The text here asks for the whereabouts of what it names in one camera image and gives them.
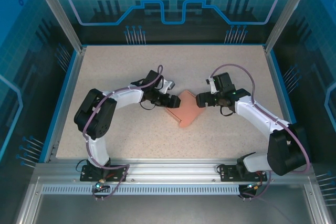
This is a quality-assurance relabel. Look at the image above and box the blue circuit print side panel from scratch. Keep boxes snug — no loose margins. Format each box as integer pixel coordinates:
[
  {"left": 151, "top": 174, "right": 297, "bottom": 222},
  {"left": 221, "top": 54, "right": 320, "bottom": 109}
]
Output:
[
  {"left": 270, "top": 0, "right": 336, "bottom": 183},
  {"left": 0, "top": 0, "right": 79, "bottom": 172}
]

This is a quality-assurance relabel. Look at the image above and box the thin black left wrist cable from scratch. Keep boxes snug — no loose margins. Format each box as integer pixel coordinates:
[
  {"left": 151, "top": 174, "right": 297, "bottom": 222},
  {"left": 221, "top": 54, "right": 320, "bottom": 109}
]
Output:
[{"left": 138, "top": 100, "right": 156, "bottom": 111}]

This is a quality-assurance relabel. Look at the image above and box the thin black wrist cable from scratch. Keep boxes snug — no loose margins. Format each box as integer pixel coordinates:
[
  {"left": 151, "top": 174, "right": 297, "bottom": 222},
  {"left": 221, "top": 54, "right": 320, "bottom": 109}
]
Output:
[
  {"left": 138, "top": 100, "right": 156, "bottom": 111},
  {"left": 218, "top": 104, "right": 235, "bottom": 116}
]

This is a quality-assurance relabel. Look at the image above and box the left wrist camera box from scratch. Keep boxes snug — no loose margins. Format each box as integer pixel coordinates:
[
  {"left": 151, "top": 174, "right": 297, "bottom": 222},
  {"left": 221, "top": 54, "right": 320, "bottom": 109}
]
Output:
[{"left": 161, "top": 78, "right": 177, "bottom": 94}]

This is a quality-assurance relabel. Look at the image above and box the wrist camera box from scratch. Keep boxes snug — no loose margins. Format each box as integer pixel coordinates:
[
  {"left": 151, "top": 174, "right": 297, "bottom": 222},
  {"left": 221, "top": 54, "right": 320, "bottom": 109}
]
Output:
[
  {"left": 205, "top": 76, "right": 216, "bottom": 95},
  {"left": 161, "top": 78, "right": 177, "bottom": 94}
]

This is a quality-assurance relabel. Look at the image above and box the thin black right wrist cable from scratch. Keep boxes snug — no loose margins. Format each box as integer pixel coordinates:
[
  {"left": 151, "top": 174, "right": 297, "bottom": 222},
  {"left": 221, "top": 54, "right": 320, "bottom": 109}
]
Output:
[{"left": 218, "top": 104, "right": 235, "bottom": 116}]

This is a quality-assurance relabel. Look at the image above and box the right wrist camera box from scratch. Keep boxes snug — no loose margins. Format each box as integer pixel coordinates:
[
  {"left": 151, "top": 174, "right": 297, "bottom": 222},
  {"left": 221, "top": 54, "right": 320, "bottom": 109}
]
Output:
[{"left": 205, "top": 76, "right": 216, "bottom": 95}]

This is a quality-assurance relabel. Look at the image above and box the blue aluminium table side rail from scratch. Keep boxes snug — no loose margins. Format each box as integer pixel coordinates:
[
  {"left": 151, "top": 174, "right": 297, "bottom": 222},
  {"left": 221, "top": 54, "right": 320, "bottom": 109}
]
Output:
[
  {"left": 39, "top": 47, "right": 86, "bottom": 163},
  {"left": 264, "top": 47, "right": 312, "bottom": 163}
]

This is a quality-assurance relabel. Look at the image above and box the aluminium mounting rail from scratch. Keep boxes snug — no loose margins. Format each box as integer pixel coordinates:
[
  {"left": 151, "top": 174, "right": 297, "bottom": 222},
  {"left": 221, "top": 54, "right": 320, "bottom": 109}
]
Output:
[{"left": 34, "top": 158, "right": 314, "bottom": 184}]

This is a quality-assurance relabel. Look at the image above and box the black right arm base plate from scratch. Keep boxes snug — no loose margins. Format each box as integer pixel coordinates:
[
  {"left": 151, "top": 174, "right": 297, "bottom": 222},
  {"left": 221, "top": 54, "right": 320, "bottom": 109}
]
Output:
[{"left": 217, "top": 164, "right": 268, "bottom": 183}]

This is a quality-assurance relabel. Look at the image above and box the slotted grey cable duct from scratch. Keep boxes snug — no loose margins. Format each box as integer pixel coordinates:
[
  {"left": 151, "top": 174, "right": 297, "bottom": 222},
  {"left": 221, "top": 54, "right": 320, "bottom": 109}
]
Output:
[{"left": 41, "top": 185, "right": 241, "bottom": 196}]

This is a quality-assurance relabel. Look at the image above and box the right cable connector with light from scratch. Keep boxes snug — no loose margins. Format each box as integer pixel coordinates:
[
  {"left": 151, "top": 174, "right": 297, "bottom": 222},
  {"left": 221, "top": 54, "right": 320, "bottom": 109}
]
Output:
[{"left": 245, "top": 182, "right": 264, "bottom": 191}]

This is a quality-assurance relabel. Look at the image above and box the cable connector with light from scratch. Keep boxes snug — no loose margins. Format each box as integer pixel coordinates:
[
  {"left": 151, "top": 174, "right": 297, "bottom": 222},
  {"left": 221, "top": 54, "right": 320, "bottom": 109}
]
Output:
[
  {"left": 245, "top": 182, "right": 264, "bottom": 191},
  {"left": 94, "top": 178, "right": 110, "bottom": 191}
]

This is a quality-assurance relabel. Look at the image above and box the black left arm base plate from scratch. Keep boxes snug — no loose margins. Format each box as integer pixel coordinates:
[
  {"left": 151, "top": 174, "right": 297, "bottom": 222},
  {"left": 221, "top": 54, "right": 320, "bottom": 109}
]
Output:
[{"left": 79, "top": 165, "right": 129, "bottom": 183}]

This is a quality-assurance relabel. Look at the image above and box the left cable connector with light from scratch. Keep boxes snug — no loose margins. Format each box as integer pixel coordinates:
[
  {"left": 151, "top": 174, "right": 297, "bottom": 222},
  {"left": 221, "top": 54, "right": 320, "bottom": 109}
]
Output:
[{"left": 94, "top": 178, "right": 110, "bottom": 191}]

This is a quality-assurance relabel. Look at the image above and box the aluminium frame post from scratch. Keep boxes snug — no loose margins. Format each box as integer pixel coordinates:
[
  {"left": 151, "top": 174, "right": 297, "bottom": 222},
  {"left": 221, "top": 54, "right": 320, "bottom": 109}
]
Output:
[
  {"left": 263, "top": 0, "right": 317, "bottom": 54},
  {"left": 28, "top": 0, "right": 87, "bottom": 53}
]

